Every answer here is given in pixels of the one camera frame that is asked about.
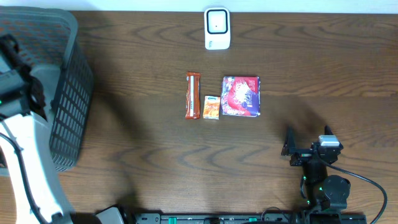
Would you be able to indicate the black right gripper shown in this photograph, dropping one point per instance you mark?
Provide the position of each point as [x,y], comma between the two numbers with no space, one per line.
[305,152]

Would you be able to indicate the purple red snack packet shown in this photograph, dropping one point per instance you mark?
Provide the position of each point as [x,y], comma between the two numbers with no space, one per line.
[240,96]

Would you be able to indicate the orange tissue pack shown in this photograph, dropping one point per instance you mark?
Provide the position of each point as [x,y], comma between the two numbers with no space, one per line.
[211,109]

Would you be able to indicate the orange red snack bar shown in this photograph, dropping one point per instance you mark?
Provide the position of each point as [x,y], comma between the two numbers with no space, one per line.
[193,96]

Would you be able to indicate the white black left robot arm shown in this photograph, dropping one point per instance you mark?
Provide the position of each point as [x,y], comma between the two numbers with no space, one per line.
[25,134]

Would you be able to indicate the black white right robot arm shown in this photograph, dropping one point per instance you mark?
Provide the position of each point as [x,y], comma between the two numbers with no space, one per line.
[324,192]

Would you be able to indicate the white barcode scanner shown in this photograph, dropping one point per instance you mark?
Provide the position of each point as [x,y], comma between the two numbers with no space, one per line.
[217,28]

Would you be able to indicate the grey plastic basket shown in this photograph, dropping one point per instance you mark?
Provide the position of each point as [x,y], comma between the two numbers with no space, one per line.
[46,40]

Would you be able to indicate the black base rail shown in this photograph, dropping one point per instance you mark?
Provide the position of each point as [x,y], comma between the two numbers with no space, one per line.
[120,215]

